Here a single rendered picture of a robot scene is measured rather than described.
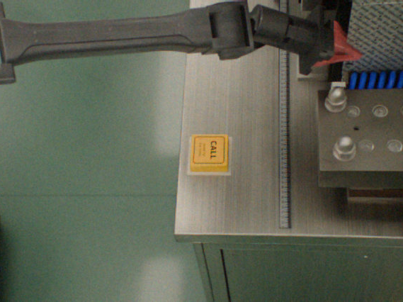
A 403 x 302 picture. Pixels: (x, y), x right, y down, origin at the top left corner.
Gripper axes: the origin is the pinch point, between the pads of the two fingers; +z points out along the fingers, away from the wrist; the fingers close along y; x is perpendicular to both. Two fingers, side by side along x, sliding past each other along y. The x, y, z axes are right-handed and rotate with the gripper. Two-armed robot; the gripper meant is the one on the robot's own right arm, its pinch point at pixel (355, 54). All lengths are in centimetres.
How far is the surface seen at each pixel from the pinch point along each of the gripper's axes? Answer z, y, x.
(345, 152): -0.9, 17.8, -3.2
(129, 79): -3, -70, -126
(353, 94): 2.0, 5.1, -4.2
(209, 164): -14.9, 13.0, -25.7
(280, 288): 11, 26, -46
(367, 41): -0.5, 0.2, 3.9
